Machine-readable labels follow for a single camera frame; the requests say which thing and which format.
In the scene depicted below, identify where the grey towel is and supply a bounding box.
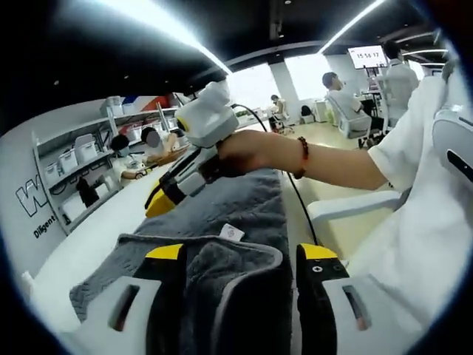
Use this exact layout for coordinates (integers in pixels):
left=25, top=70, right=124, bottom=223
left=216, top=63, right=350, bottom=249
left=69, top=168, right=299, bottom=355

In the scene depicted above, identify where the person's right hand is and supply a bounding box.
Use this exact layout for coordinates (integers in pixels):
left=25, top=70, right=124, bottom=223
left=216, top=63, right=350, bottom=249
left=200, top=131, right=300, bottom=183

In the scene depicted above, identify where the white shelf rack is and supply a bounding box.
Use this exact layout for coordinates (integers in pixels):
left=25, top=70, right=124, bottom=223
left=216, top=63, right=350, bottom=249
left=32, top=94, right=193, bottom=236

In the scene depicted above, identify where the black bag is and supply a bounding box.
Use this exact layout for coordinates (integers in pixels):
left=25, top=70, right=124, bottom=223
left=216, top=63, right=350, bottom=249
left=75, top=176, right=101, bottom=209

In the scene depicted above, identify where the row of white storage boxes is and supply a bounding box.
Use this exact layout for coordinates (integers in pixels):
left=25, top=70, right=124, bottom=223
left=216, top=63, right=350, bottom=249
left=43, top=95, right=178, bottom=186

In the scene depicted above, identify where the ceiling light strip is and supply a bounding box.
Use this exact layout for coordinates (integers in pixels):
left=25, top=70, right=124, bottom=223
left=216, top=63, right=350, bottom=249
left=320, top=0, right=389, bottom=53
left=62, top=0, right=232, bottom=73

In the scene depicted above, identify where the person in white clothes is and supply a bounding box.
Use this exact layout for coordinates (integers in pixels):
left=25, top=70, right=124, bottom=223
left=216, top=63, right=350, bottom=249
left=345, top=66, right=473, bottom=334

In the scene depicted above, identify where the white office chair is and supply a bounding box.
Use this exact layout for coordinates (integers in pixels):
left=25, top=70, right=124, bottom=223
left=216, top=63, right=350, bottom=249
left=306, top=190, right=407, bottom=260
left=324, top=95, right=374, bottom=140

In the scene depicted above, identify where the white lettered partition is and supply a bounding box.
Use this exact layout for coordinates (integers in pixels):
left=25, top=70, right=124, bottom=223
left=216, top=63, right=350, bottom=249
left=0, top=121, right=71, bottom=282

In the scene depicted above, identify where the white chest device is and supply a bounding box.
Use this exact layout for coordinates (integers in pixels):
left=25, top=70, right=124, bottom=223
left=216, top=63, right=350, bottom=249
left=432, top=103, right=473, bottom=193

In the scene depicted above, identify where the red bead bracelet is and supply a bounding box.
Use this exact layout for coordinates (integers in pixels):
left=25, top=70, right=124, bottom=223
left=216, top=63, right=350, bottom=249
left=293, top=135, right=310, bottom=180

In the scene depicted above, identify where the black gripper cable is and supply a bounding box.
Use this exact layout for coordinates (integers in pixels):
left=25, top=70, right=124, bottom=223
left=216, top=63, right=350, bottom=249
left=231, top=104, right=321, bottom=246

